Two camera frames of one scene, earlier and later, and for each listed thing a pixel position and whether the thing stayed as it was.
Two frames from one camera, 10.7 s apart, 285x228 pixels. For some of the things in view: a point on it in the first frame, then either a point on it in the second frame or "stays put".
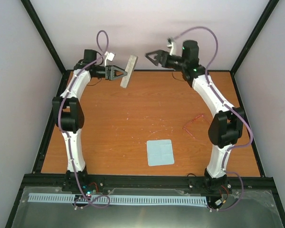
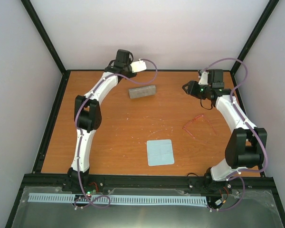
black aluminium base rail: (58, 182) stays put
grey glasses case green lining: (131, 65) -> (142, 91)
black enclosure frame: (148, 183) stays put
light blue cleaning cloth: (160, 152) stays put
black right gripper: (161, 53) -> (191, 89)
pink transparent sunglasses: (198, 128) stays put
